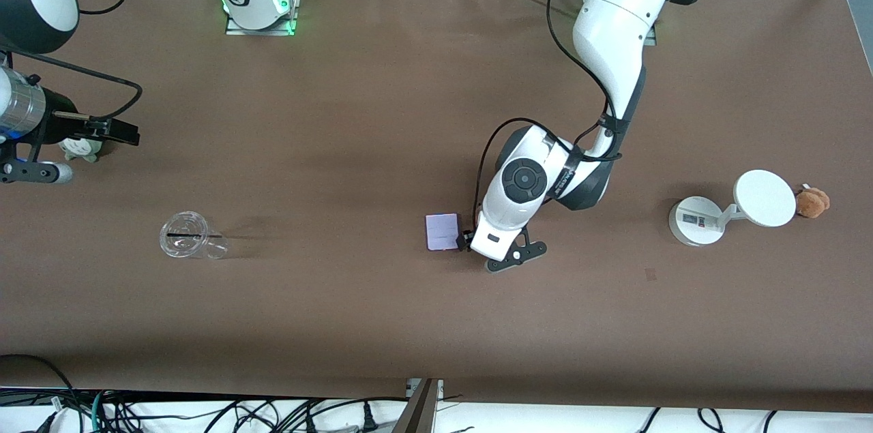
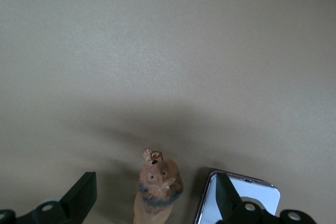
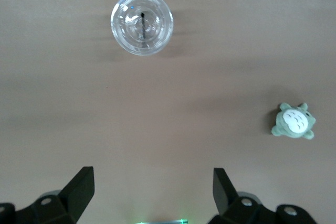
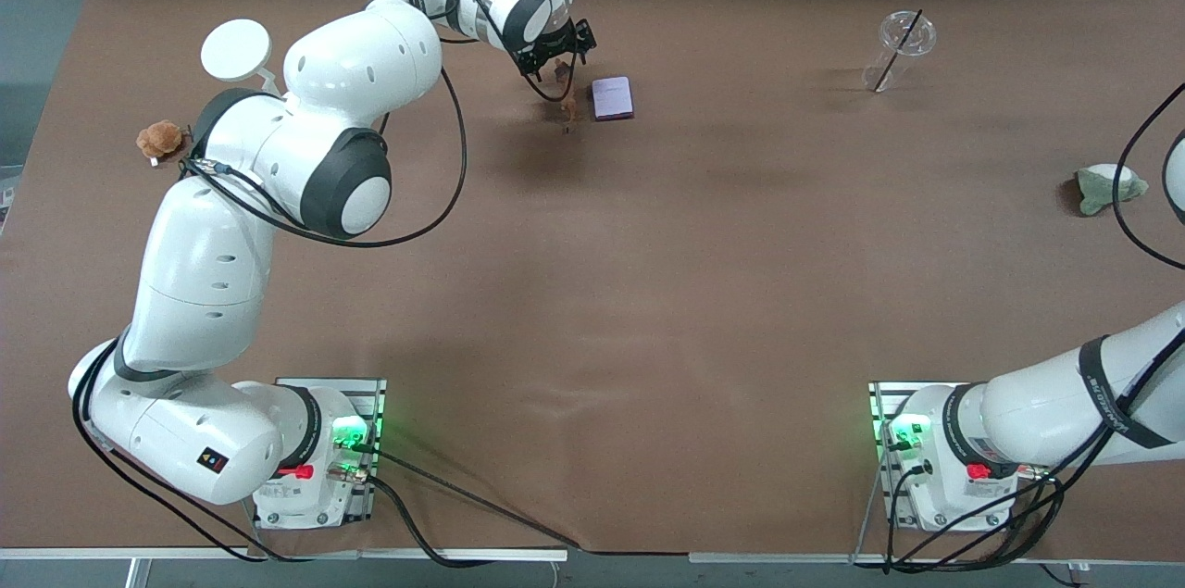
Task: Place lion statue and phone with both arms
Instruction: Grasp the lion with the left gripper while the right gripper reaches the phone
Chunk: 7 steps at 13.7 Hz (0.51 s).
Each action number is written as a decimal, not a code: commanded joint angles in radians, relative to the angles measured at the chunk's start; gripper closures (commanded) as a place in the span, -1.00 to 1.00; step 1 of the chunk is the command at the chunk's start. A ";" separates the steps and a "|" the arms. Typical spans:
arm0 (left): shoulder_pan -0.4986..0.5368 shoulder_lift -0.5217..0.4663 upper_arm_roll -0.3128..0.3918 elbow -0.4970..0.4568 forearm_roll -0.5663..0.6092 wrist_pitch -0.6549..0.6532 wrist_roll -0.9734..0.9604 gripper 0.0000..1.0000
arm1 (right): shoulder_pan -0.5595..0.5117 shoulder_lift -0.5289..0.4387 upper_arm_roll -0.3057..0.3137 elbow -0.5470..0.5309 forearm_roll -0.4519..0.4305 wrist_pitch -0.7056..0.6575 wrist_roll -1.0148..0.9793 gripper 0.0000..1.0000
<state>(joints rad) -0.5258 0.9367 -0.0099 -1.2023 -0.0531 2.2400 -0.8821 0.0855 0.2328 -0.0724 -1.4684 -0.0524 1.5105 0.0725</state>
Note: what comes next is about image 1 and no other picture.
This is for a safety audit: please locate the white square card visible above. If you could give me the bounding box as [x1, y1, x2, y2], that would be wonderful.
[425, 213, 462, 254]

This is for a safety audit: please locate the green grey totoro plush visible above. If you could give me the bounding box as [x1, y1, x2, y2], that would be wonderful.
[58, 136, 104, 164]

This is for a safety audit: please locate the clear plastic lidded cup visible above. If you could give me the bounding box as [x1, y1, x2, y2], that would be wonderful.
[159, 211, 229, 260]

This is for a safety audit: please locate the white round-headed stand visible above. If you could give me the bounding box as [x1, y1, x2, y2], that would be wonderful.
[668, 169, 797, 247]

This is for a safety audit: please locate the brown plush toy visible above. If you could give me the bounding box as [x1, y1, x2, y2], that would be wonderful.
[795, 183, 831, 219]

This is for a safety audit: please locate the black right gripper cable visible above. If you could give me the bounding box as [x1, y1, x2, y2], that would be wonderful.
[0, 0, 143, 121]

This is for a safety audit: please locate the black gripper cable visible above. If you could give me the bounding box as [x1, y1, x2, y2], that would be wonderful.
[473, 0, 625, 222]
[0, 0, 143, 121]

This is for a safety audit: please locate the grey metal frame post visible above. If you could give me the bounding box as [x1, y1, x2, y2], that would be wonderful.
[392, 378, 445, 433]

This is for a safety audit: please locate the black looped floor cable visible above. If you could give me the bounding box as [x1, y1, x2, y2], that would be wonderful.
[0, 353, 83, 420]

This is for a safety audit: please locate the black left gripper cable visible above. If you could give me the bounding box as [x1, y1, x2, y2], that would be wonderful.
[473, 0, 625, 222]

